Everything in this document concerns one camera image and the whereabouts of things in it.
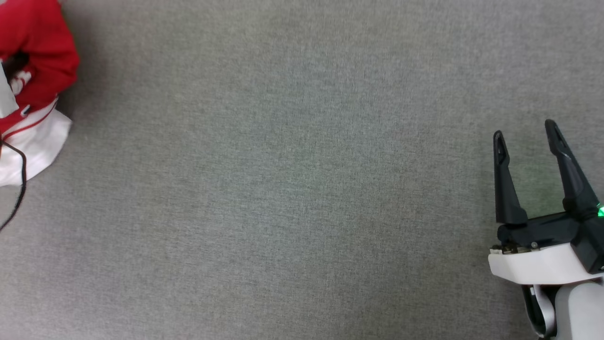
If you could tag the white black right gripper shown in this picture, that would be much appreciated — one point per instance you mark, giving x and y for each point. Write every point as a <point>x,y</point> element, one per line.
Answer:
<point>542,262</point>

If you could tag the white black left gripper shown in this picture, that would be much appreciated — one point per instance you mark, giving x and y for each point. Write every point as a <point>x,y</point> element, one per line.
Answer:
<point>5,94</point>

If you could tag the red and white garment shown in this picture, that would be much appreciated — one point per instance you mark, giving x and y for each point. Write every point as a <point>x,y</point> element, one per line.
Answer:
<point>45,40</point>

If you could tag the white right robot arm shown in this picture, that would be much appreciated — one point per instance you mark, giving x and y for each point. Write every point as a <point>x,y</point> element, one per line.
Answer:
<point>583,311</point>

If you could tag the grey fabric sofa seat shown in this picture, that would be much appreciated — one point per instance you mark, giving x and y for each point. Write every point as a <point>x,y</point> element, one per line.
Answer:
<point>302,189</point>

